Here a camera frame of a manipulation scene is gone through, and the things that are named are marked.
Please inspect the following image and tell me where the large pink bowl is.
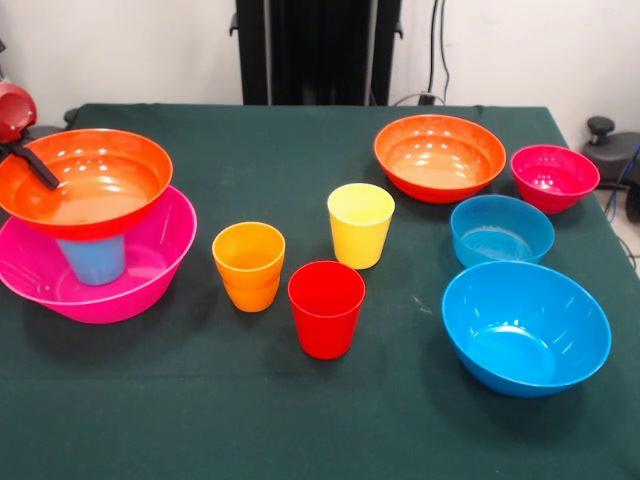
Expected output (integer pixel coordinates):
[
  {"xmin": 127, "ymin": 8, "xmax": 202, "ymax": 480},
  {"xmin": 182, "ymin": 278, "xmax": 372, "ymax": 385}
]
[{"xmin": 0, "ymin": 184, "xmax": 199, "ymax": 325}]

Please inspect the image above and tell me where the blue cup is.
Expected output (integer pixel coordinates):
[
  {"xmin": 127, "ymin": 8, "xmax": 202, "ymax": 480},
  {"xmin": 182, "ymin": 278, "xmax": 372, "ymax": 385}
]
[{"xmin": 55, "ymin": 234, "xmax": 126, "ymax": 287}]

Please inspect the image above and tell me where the orange-red bowl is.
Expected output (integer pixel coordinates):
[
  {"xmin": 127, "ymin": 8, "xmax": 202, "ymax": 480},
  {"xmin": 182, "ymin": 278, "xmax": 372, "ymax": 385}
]
[
  {"xmin": 0, "ymin": 128, "xmax": 175, "ymax": 242},
  {"xmin": 373, "ymin": 114, "xmax": 508, "ymax": 205}
]

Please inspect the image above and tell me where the red cup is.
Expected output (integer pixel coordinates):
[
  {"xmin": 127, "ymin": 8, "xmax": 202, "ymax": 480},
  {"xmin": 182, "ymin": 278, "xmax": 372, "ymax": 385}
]
[{"xmin": 287, "ymin": 260, "xmax": 367, "ymax": 361}]

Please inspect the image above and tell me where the yellow cup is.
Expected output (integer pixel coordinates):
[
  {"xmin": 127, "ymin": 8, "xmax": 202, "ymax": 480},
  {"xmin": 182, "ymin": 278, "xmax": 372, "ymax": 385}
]
[{"xmin": 327, "ymin": 182, "xmax": 396, "ymax": 271}]

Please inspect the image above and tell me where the small blue bowl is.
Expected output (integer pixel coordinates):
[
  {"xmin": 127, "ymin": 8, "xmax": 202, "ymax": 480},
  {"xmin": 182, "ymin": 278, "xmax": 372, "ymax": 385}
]
[{"xmin": 449, "ymin": 194, "xmax": 556, "ymax": 269}]

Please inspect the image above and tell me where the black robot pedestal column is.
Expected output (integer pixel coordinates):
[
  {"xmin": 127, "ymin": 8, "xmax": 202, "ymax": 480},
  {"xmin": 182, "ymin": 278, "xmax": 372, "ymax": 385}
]
[{"xmin": 234, "ymin": 0, "xmax": 404, "ymax": 106}]

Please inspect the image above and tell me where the black cable with adapter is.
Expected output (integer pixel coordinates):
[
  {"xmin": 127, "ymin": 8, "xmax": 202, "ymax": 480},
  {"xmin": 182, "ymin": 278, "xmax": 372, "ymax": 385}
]
[{"xmin": 394, "ymin": 0, "xmax": 454, "ymax": 107}]

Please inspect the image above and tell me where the small magenta bowl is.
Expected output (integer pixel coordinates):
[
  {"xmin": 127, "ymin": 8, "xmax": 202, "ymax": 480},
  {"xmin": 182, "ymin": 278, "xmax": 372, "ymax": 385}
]
[{"xmin": 510, "ymin": 144, "xmax": 601, "ymax": 216}]

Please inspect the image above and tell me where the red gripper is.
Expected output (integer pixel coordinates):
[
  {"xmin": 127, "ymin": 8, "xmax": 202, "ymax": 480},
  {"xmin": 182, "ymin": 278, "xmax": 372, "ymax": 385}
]
[{"xmin": 0, "ymin": 82, "xmax": 61, "ymax": 191}]

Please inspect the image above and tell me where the dark green tablecloth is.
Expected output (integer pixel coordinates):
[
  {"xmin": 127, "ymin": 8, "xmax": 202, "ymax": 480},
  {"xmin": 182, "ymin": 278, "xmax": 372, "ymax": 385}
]
[{"xmin": 0, "ymin": 103, "xmax": 640, "ymax": 480}]

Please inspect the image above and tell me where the large blue bowl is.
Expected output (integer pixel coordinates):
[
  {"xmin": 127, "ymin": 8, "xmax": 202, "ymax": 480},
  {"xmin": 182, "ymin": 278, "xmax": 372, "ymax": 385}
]
[{"xmin": 441, "ymin": 260, "xmax": 613, "ymax": 399}]

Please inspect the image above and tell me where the blue cable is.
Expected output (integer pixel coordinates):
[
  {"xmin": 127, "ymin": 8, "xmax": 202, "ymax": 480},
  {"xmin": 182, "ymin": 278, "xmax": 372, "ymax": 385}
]
[{"xmin": 603, "ymin": 142, "xmax": 640, "ymax": 224}]

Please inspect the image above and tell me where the orange cup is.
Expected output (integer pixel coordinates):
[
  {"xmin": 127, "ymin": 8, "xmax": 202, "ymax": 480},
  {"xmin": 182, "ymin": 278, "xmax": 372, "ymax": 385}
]
[
  {"xmin": 211, "ymin": 221, "xmax": 287, "ymax": 291},
  {"xmin": 223, "ymin": 274, "xmax": 282, "ymax": 314}
]

